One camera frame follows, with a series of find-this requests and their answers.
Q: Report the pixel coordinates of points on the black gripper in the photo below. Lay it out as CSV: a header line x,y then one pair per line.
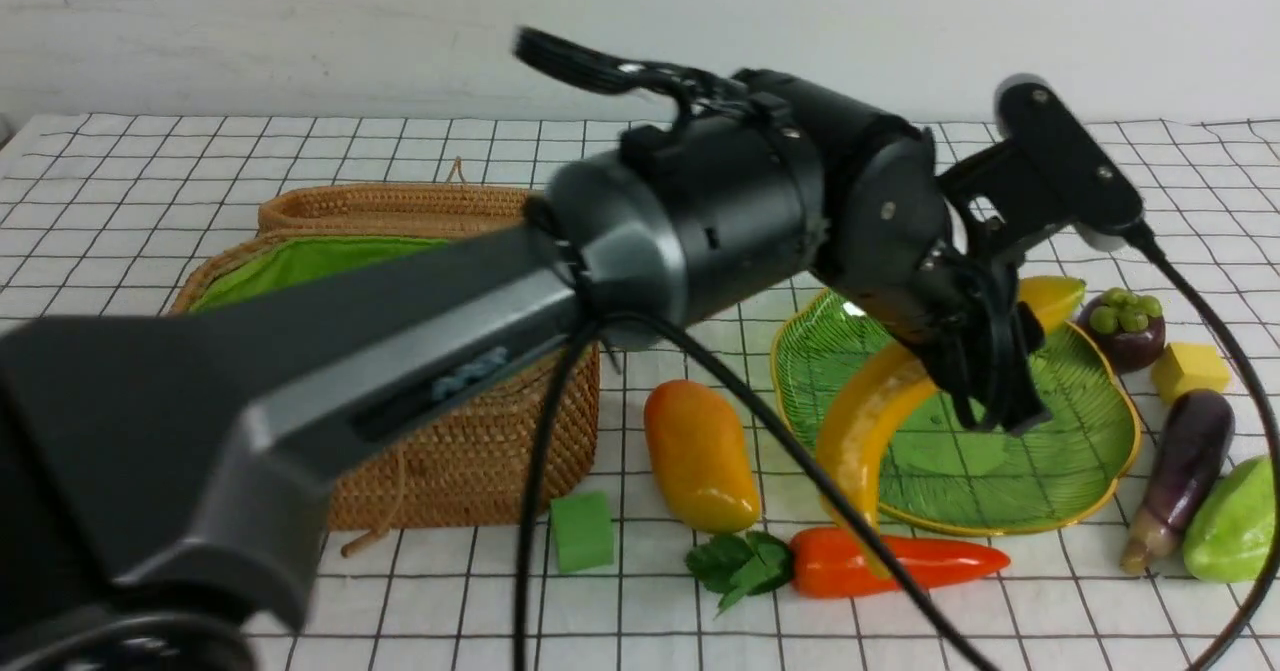
x,y
890,249

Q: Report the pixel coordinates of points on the yellow plastic banana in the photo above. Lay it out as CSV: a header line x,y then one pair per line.
x,y
890,387

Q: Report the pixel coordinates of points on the dark purple plastic mangosteen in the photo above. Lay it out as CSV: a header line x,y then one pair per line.
x,y
1128,327

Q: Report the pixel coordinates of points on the purple plastic eggplant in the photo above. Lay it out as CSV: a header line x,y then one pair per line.
x,y
1194,443

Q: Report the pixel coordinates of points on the orange plastic carrot green leaves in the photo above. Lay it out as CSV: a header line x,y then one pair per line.
x,y
829,564

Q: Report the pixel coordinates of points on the light green plastic gourd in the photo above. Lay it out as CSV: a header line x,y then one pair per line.
x,y
1229,539

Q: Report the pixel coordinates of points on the orange yellow plastic mango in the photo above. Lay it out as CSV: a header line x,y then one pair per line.
x,y
699,458

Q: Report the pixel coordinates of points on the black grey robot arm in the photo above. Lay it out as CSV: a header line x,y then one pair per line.
x,y
166,477

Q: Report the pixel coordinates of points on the green leaf-shaped glass plate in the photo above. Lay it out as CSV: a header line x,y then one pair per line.
x,y
939,477

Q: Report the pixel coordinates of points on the yellow foam cube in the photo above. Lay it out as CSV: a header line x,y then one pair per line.
x,y
1182,367

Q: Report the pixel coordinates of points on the white grid tablecloth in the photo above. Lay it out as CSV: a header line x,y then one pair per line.
x,y
108,214

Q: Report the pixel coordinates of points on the green foam cube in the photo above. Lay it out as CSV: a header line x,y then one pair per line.
x,y
582,530

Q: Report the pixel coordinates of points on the woven wicker basket green lining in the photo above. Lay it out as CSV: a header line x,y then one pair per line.
x,y
467,469

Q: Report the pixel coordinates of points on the woven wicker basket lid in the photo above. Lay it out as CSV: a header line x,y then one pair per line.
x,y
454,208

